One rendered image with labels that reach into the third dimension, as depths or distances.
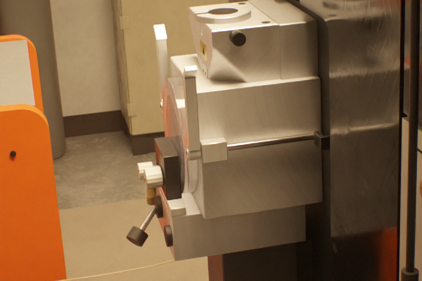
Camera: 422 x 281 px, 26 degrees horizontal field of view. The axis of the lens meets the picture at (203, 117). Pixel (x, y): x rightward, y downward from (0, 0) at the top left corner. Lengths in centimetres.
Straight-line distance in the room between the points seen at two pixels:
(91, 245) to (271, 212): 98
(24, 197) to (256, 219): 42
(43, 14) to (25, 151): 284
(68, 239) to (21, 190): 63
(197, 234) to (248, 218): 4
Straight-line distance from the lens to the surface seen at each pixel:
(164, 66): 73
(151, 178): 68
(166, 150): 68
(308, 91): 65
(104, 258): 159
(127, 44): 381
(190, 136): 63
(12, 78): 115
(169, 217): 68
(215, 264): 73
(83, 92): 423
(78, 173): 385
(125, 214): 174
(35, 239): 107
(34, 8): 383
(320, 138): 64
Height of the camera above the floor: 144
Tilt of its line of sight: 19 degrees down
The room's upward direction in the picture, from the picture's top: 3 degrees counter-clockwise
